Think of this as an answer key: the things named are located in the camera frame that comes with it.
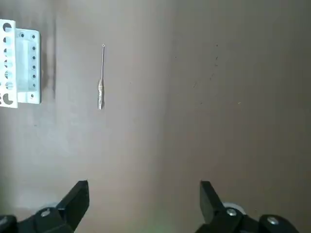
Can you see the white test tube rack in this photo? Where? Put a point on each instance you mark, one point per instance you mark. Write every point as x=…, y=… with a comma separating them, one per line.
x=23, y=65

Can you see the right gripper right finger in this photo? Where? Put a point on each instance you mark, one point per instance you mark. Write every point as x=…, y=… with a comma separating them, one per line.
x=218, y=218

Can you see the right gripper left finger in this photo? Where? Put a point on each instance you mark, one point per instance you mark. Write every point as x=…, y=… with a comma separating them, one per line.
x=60, y=216

